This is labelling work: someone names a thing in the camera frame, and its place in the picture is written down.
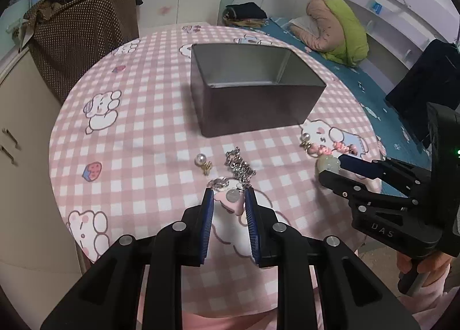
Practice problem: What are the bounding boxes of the blue candy print mattress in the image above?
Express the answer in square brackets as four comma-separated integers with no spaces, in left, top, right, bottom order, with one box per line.
[268,16,435,194]

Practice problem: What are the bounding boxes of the green blanket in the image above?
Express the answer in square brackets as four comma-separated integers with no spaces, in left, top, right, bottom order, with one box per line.
[321,0,370,66]

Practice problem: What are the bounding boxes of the lavender bed shelf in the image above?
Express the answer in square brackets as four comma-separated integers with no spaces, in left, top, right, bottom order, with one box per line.
[318,0,460,97]

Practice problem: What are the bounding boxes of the pink checkered bear tablecloth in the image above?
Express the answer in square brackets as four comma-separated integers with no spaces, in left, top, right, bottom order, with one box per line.
[48,23,387,320]

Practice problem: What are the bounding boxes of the silver chain bracelet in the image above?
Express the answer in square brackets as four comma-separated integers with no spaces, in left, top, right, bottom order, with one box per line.
[223,147,256,183]

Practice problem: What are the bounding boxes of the dark hanging garment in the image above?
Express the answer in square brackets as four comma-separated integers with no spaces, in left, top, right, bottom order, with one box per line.
[384,39,460,140]

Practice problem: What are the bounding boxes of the beige cabinet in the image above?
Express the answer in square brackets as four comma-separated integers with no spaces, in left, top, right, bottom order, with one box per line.
[0,48,83,273]

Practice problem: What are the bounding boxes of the brown dotted fabric cover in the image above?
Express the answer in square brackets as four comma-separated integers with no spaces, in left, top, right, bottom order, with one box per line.
[23,0,141,102]

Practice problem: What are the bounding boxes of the person's right forearm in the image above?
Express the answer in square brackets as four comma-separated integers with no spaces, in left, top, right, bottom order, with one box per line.
[406,267,460,330]

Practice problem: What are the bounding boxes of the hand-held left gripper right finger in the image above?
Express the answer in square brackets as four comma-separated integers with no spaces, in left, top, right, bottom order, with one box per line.
[244,188,421,330]

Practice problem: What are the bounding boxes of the pearl earring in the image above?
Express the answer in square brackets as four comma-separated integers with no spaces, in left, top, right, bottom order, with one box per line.
[194,153,213,175]

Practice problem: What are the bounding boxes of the pink charm keychain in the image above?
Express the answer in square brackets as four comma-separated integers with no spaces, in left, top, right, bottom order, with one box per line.
[208,177,252,216]

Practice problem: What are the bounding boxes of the white pillow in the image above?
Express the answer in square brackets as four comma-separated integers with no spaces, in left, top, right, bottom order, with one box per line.
[287,16,317,34]

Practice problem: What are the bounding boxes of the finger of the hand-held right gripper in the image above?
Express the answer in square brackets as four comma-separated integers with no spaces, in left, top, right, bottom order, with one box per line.
[318,170,426,210]
[338,154,432,196]

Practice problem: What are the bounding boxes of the teal drawer unit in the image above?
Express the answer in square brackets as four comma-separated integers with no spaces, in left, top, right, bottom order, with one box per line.
[0,1,37,52]

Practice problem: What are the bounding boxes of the folded dark clothes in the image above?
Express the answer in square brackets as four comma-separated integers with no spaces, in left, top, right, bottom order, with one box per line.
[223,2,268,27]

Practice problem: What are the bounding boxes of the grey metal tin box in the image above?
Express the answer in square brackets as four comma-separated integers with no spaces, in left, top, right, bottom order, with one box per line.
[190,43,327,138]

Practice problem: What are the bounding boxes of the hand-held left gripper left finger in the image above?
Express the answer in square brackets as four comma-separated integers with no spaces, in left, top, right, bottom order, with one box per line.
[39,188,216,330]

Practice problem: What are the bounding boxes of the pale green bead bracelet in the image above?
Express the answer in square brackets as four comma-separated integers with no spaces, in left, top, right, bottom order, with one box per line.
[315,156,340,174]

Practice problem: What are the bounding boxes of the person's right hand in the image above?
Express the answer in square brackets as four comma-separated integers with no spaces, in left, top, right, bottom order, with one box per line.
[395,251,453,285]

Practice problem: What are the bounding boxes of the pink pillow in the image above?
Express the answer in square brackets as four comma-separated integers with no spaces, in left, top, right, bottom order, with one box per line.
[289,0,346,52]

